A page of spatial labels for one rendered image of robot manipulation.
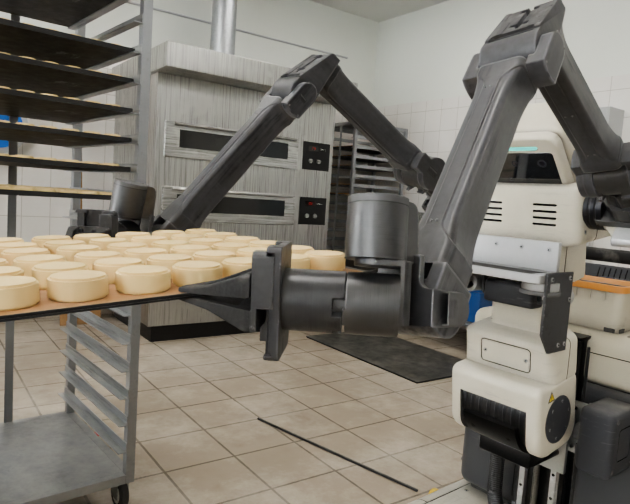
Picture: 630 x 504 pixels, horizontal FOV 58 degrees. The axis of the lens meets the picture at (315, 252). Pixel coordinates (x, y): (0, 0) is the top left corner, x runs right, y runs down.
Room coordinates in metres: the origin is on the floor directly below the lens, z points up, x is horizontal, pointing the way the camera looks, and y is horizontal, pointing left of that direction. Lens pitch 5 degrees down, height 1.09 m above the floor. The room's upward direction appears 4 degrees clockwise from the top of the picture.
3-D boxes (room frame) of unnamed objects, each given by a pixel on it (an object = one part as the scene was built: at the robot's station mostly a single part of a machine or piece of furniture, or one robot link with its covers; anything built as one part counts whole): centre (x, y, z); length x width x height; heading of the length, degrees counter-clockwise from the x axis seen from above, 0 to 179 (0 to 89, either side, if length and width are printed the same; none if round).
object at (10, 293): (0.46, 0.25, 0.99); 0.05 x 0.05 x 0.02
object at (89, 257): (0.63, 0.24, 1.00); 0.05 x 0.05 x 0.02
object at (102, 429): (2.01, 0.78, 0.24); 0.64 x 0.03 x 0.03; 41
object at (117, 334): (2.01, 0.78, 0.60); 0.64 x 0.03 x 0.03; 41
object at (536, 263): (1.20, -0.40, 0.93); 0.28 x 0.16 x 0.22; 40
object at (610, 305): (1.46, -0.72, 0.87); 0.23 x 0.15 x 0.11; 40
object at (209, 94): (4.61, 0.73, 1.01); 1.56 x 1.20 x 2.01; 126
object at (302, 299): (0.52, 0.01, 0.99); 0.07 x 0.07 x 0.10; 85
